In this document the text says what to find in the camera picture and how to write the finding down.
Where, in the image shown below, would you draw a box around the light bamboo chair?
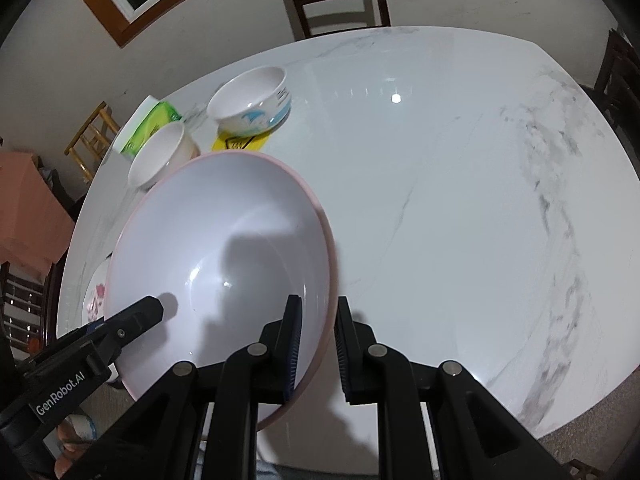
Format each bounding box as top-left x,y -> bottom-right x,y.
64,101 -> 120,184

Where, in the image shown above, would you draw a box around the pink bowl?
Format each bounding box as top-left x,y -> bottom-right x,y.
103,151 -> 337,398

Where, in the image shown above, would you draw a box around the person's left hand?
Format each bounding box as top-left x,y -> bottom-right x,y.
54,420 -> 93,479

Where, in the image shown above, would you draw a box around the dark wooden bench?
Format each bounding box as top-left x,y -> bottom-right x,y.
1,255 -> 66,361

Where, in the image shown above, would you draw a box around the white Rabbit bowl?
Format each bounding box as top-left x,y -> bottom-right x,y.
128,122 -> 201,191

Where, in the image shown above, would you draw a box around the white ribbed bowl blue print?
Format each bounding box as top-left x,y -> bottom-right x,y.
206,66 -> 292,136

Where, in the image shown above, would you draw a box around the white plate red flowers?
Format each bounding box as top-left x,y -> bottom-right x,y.
81,257 -> 111,325

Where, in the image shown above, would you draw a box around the green tissue pack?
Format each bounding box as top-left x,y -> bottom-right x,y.
112,96 -> 182,162

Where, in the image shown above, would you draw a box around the dark wooden side chair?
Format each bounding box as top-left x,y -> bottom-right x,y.
582,29 -> 640,156

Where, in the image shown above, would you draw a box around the yellow warning sticker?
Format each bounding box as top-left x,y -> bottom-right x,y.
210,129 -> 271,152

